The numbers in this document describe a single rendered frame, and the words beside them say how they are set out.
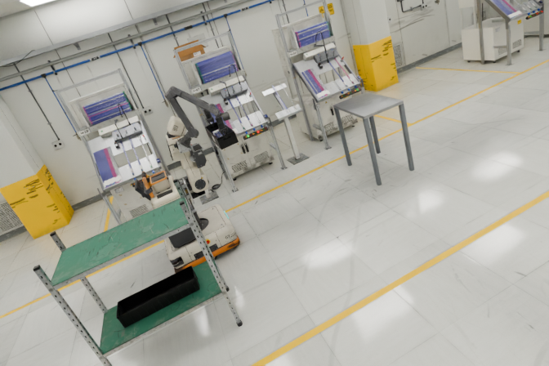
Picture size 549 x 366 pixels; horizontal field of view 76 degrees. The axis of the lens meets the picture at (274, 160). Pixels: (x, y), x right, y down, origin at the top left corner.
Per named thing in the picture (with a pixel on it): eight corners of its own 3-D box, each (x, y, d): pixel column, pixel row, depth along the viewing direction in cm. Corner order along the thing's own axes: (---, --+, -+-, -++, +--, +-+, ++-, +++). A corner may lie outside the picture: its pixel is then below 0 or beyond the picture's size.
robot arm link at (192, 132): (166, 96, 310) (162, 95, 300) (179, 88, 309) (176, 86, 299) (193, 139, 311) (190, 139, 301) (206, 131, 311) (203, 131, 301)
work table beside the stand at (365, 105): (378, 185, 372) (363, 116, 341) (347, 165, 435) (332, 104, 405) (414, 170, 379) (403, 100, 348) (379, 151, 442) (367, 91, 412)
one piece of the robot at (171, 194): (179, 261, 328) (140, 185, 296) (172, 234, 376) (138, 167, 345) (212, 244, 336) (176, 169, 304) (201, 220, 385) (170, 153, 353)
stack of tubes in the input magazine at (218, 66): (238, 70, 468) (232, 51, 458) (203, 83, 456) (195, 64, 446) (236, 70, 479) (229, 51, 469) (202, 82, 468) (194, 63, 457)
